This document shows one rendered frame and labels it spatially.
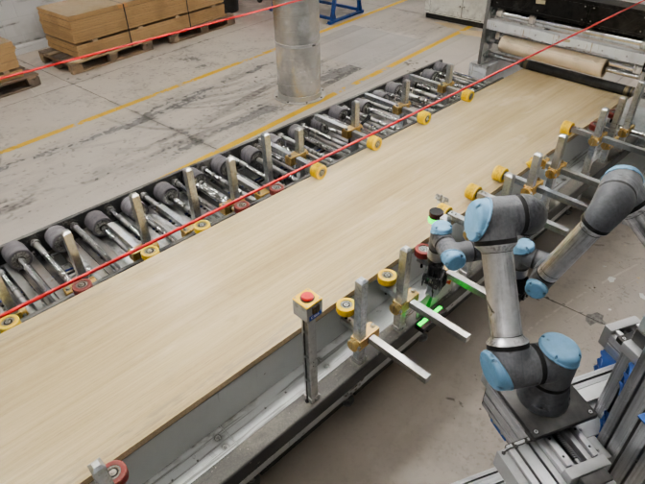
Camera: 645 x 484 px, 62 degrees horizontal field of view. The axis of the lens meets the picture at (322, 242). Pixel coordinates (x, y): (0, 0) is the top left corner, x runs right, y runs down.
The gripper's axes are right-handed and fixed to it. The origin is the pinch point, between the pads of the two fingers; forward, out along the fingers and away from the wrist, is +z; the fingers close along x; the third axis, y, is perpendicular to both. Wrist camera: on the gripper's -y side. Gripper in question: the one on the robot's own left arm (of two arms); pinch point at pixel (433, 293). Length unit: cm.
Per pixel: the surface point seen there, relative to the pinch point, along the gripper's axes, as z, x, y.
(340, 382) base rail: 23, -23, 40
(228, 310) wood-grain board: 3, -71, 41
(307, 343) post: -10, -29, 52
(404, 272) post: -10.8, -11.2, 4.7
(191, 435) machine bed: 25, -63, 82
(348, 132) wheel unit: -5, -85, -109
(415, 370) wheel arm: 10.0, 3.8, 31.8
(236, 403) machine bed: 26, -56, 63
